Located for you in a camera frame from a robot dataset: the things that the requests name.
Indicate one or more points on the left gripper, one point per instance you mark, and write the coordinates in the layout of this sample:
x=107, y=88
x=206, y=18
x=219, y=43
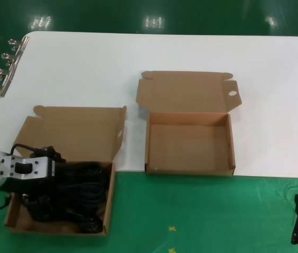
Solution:
x=38, y=171

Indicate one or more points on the cardboard box with slotted lid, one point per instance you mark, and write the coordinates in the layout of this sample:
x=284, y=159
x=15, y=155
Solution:
x=72, y=131

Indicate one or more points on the cardboard box with round-holed lid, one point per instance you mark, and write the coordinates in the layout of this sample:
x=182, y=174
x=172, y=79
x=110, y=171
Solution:
x=185, y=89

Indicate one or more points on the green table cloth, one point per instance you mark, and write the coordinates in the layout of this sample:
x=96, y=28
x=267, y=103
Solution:
x=191, y=205

